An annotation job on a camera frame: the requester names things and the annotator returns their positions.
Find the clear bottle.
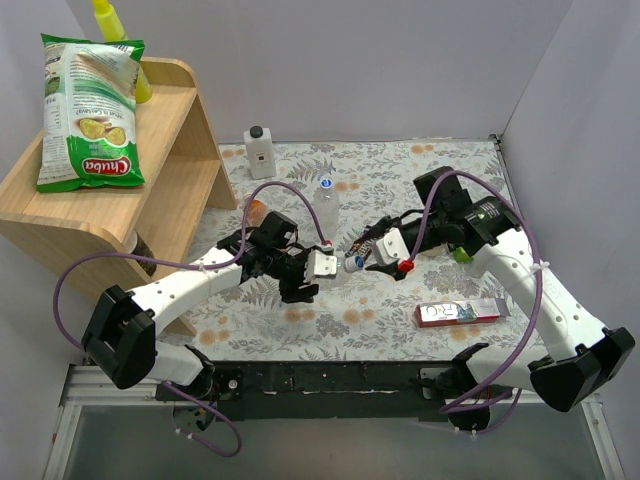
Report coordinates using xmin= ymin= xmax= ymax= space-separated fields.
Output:
xmin=313 ymin=183 xmax=340 ymax=243
xmin=334 ymin=256 xmax=364 ymax=286

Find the orange soda bottle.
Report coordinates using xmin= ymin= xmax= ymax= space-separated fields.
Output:
xmin=247 ymin=199 xmax=269 ymax=227

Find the blue white bottle cap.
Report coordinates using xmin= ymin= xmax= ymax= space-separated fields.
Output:
xmin=320 ymin=178 xmax=334 ymax=189

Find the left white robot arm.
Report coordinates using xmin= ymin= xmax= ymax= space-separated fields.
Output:
xmin=81 ymin=212 xmax=337 ymax=400

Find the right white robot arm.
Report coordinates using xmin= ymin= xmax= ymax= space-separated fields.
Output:
xmin=357 ymin=167 xmax=635 ymax=414

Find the cream lotion pump bottle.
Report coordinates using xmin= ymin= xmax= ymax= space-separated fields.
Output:
xmin=421 ymin=245 xmax=447 ymax=258

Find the white square bottle black cap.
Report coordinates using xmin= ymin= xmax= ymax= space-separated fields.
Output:
xmin=244 ymin=125 xmax=276 ymax=180

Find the yellow spray bottle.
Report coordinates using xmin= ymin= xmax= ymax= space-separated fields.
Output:
xmin=91 ymin=0 xmax=153 ymax=105

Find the purple candy bar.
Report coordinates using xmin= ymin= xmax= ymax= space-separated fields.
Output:
xmin=345 ymin=235 xmax=375 ymax=260

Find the green small box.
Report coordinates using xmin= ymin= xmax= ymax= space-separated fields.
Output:
xmin=452 ymin=247 xmax=473 ymax=263

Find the floral table mat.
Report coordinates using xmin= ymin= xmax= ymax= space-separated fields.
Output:
xmin=162 ymin=139 xmax=528 ymax=361

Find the red white toothpaste box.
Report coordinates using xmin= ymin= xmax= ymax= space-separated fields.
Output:
xmin=414 ymin=298 xmax=510 ymax=328

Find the dark jar under shelf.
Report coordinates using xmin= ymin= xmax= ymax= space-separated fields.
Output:
xmin=124 ymin=230 xmax=157 ymax=276

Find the wooden shelf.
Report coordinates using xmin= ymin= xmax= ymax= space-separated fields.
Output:
xmin=0 ymin=56 xmax=240 ymax=337

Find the green chips bag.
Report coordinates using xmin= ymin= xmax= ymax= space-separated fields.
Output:
xmin=36 ymin=34 xmax=145 ymax=193

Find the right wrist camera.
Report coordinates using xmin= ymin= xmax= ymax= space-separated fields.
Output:
xmin=372 ymin=227 xmax=414 ymax=277

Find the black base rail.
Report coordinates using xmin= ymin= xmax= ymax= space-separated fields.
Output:
xmin=186 ymin=360 xmax=478 ymax=422

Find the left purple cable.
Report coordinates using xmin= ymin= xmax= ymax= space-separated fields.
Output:
xmin=53 ymin=181 xmax=334 ymax=459

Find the aluminium frame rail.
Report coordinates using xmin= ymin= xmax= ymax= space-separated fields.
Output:
xmin=46 ymin=362 xmax=625 ymax=479

